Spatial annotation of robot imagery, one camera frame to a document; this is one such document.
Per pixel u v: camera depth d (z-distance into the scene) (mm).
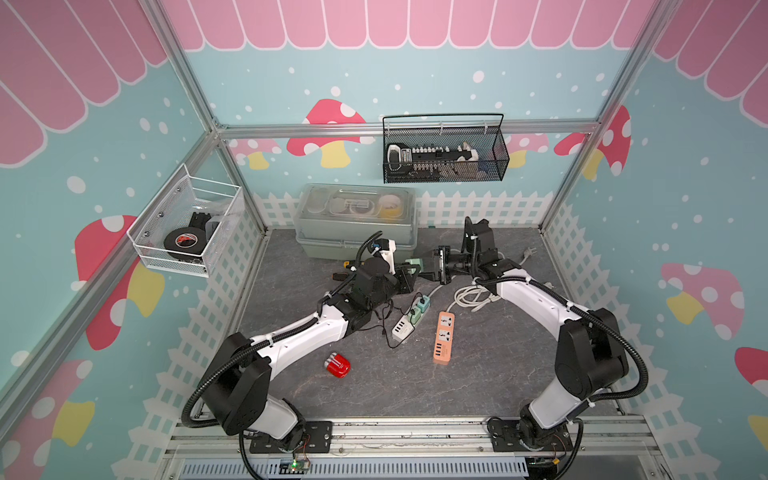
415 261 788
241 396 423
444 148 915
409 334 889
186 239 703
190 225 732
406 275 760
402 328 900
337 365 831
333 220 979
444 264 739
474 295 993
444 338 886
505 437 736
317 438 739
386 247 724
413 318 890
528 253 1116
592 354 454
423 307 914
